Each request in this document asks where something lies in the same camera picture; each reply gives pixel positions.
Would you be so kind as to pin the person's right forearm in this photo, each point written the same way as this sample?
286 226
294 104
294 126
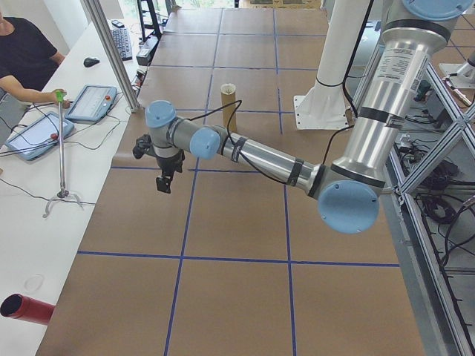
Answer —
26 92

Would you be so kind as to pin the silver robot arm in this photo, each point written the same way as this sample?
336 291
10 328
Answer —
267 159
469 61

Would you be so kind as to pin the person's right hand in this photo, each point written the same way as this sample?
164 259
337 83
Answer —
62 100

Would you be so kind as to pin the brown cardboard tube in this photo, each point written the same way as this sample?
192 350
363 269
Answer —
228 107

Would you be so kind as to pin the black power strip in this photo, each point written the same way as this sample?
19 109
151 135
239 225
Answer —
140 75

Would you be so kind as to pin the blue grey teach pendant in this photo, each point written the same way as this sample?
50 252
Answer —
37 135
92 104

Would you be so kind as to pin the black device box with label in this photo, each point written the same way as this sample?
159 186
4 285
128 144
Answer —
145 50

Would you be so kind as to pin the black computer mouse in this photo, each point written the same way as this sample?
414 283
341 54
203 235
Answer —
91 61

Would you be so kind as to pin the black keyboard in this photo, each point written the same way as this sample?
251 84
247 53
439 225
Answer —
121 42

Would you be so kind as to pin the white desk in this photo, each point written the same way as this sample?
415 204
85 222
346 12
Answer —
37 230

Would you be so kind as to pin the black metal stand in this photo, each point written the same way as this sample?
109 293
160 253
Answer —
146 18

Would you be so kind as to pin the black handset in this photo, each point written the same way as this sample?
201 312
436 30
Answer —
118 24

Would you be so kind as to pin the red tube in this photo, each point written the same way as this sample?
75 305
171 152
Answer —
26 308

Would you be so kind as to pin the person in black shirt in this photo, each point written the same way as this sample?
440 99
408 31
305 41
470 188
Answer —
22 48

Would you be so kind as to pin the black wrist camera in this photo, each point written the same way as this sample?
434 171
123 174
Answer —
143 147

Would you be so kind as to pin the aluminium profile post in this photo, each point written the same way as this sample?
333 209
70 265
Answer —
111 55

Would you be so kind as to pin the white pedestal column with plate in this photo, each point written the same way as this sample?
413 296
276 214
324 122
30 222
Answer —
334 74

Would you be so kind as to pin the V-shaped metal bar frame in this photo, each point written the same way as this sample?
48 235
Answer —
438 152

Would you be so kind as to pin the white square base plate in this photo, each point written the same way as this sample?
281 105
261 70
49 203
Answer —
451 70

